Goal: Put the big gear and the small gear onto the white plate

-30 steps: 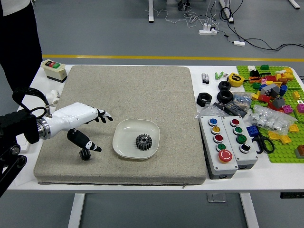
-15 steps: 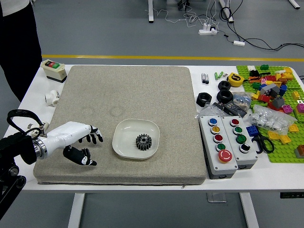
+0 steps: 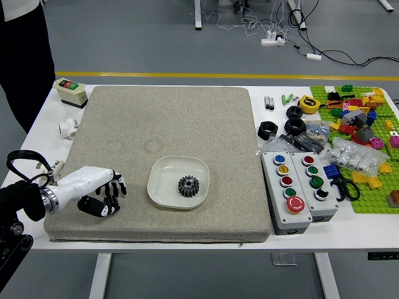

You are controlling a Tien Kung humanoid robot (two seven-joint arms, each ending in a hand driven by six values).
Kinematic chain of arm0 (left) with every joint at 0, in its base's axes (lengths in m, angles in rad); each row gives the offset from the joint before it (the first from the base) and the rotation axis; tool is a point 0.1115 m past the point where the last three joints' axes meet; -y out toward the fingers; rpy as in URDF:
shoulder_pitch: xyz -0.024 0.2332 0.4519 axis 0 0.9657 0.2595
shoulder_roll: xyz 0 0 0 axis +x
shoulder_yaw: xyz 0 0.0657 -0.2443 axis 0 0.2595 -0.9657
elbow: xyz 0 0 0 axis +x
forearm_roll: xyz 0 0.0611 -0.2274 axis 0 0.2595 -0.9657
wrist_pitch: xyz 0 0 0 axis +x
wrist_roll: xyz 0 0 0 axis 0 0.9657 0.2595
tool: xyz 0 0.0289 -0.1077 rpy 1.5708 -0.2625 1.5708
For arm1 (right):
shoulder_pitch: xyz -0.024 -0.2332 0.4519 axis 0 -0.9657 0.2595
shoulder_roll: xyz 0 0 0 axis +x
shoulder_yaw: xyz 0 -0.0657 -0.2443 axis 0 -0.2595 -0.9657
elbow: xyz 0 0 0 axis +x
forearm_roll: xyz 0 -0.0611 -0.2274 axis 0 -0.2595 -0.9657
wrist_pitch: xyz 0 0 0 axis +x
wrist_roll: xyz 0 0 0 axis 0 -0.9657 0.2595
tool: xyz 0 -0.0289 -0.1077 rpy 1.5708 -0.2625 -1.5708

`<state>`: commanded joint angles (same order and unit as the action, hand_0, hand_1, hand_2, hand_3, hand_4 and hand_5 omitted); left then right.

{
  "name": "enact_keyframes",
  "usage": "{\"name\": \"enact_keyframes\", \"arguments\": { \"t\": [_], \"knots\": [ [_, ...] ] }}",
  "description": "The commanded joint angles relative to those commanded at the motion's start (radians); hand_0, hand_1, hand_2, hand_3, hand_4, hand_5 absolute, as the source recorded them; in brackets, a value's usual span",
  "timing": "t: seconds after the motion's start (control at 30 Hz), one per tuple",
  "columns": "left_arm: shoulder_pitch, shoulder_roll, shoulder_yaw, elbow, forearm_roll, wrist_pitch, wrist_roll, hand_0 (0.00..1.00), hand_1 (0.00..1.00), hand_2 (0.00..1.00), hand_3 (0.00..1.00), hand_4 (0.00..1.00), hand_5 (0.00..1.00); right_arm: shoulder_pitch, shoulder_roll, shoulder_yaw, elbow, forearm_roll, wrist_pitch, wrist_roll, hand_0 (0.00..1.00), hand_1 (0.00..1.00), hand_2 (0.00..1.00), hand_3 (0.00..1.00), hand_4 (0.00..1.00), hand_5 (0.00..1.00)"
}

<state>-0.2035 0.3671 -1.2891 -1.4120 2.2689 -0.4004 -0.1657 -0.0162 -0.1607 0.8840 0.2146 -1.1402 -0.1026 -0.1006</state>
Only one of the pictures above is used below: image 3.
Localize clear plastic bag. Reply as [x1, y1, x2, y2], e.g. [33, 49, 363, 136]
[254, 134, 292, 156]

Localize green studded baseplate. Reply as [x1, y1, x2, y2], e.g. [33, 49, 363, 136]
[310, 85, 399, 214]

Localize grey-brown cushion mat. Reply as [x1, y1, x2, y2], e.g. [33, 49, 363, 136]
[43, 85, 271, 243]

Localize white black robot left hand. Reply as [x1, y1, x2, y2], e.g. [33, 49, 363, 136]
[51, 166, 128, 218]

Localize bag of white beads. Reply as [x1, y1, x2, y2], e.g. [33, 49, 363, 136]
[326, 138, 390, 179]

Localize grey under-table bracket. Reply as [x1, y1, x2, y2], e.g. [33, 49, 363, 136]
[271, 252, 297, 266]

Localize white pipe tee fitting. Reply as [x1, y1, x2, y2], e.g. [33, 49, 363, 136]
[59, 117, 79, 140]

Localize dark grey roof brick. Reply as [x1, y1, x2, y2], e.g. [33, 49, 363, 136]
[357, 126, 375, 141]

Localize white power strip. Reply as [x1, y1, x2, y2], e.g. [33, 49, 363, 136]
[260, 32, 287, 47]

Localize white square plate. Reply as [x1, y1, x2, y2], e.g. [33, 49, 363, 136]
[147, 155, 209, 210]

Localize black scissors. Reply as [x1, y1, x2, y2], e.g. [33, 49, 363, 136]
[329, 173, 361, 202]

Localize big black hex nut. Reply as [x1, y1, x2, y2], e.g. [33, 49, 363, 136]
[257, 121, 279, 140]

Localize grey arch building brick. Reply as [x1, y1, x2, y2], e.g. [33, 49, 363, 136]
[340, 110, 368, 128]

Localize brown orange building brick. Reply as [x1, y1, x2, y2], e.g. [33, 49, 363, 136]
[385, 189, 399, 207]

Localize cream red-green switch box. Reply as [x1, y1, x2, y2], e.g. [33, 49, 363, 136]
[52, 77, 89, 109]

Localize big dark metal gear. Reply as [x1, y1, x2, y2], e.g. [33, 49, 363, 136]
[178, 174, 200, 199]

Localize yellow tape measure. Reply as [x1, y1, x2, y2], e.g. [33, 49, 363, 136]
[299, 95, 322, 114]

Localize black table control panel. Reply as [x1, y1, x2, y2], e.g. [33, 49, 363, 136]
[367, 251, 399, 261]

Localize white floor cable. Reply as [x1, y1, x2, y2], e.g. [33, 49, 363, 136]
[199, 0, 289, 37]

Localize black floor cable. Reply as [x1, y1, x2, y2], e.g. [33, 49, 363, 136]
[288, 8, 399, 67]

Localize person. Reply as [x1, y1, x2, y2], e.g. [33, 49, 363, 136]
[0, 0, 56, 135]

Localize grey five-button control box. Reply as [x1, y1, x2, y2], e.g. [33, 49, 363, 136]
[260, 151, 313, 235]

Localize blue building brick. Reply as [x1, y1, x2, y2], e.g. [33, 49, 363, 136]
[322, 163, 340, 179]

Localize bag of blue parts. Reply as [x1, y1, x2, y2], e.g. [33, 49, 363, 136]
[304, 120, 331, 145]

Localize grey four-button control box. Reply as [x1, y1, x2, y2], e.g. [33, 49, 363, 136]
[290, 151, 339, 222]

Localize black electronic board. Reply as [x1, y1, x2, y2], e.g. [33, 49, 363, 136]
[279, 133, 327, 154]

